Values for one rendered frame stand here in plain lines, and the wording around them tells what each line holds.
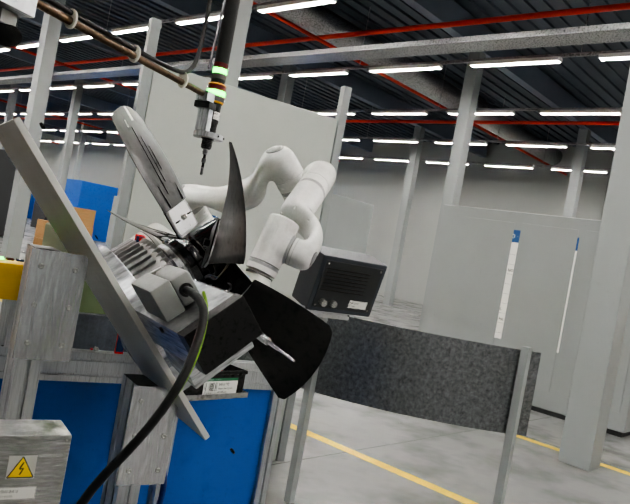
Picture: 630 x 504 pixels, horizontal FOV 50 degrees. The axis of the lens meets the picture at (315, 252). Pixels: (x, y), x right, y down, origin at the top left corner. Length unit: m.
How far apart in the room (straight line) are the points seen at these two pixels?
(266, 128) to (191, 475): 2.10
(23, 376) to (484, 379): 2.36
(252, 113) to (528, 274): 4.56
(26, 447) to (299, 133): 2.81
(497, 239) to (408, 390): 4.65
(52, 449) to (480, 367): 2.33
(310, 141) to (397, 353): 1.33
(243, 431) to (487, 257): 5.86
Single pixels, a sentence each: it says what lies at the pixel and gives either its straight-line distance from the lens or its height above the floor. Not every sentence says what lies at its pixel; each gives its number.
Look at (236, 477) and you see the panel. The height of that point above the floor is 0.50.
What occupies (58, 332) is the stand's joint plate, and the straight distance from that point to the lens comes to 1.32.
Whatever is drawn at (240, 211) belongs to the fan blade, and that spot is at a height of 1.28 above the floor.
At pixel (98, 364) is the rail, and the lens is 1.92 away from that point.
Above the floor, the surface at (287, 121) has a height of 1.91.
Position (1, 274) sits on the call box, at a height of 1.04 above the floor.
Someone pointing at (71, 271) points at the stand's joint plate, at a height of 1.12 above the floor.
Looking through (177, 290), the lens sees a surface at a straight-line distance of 1.13.
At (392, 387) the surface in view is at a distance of 3.25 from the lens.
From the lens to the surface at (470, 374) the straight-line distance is 3.27.
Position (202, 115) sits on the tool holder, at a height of 1.49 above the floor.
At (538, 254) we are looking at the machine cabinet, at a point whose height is 1.62.
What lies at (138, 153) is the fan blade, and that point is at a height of 1.36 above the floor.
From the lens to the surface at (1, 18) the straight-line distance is 1.12.
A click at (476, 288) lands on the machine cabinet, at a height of 1.14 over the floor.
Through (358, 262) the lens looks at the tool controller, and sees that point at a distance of 2.18.
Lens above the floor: 1.24
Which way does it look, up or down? level
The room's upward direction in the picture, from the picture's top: 10 degrees clockwise
